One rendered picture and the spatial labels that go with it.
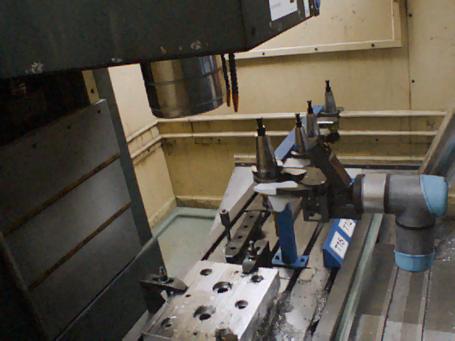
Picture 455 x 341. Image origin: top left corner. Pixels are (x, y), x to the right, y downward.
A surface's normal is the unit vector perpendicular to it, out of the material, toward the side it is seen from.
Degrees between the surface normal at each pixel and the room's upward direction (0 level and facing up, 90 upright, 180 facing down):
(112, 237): 90
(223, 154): 90
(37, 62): 90
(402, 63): 90
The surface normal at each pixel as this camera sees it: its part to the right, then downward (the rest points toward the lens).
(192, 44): -0.40, 0.44
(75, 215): 0.90, 0.03
